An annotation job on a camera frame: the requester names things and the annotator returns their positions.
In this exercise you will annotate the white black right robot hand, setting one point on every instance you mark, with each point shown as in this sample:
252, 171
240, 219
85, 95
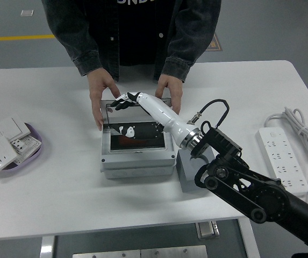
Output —
164, 114

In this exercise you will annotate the person's left hand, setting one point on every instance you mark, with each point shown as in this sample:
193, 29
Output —
173, 88

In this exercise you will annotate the person's right hand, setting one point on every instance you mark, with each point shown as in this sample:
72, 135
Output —
97, 86

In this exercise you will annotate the transparent hinged box lid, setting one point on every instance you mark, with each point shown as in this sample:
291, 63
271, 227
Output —
132, 117

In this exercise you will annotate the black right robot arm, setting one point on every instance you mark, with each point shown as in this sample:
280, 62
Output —
250, 188

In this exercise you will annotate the person's left forearm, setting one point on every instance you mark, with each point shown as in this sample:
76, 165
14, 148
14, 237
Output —
186, 53

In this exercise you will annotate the person's right forearm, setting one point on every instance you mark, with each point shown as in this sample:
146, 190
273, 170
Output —
81, 48

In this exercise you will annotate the grey cube block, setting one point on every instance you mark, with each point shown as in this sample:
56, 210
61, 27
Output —
188, 176

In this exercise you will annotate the person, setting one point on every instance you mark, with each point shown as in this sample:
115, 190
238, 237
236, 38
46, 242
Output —
137, 32

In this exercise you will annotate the white patterned terminal module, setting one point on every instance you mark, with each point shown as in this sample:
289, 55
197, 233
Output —
31, 143

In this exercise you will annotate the yellow floor tape line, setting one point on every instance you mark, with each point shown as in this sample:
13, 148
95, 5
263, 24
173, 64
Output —
16, 38

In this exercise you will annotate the purple plastic tray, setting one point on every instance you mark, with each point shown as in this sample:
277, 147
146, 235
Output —
34, 158

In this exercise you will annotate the metal floor plate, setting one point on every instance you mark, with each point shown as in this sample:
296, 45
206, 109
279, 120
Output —
27, 13

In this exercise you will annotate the white power strip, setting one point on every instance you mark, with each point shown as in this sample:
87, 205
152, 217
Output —
282, 158

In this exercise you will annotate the white table leg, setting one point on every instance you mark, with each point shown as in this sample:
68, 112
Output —
246, 236
46, 247

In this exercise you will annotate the grey plastic enclosure box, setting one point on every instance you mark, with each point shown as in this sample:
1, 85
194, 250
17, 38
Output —
137, 164

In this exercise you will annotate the white wall switch plate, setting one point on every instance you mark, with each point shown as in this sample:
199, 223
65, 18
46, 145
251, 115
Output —
8, 127

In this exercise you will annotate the grey table bracket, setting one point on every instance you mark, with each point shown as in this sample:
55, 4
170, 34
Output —
207, 230

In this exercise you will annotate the metal base plate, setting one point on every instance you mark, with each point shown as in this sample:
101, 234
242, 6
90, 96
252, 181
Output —
140, 253

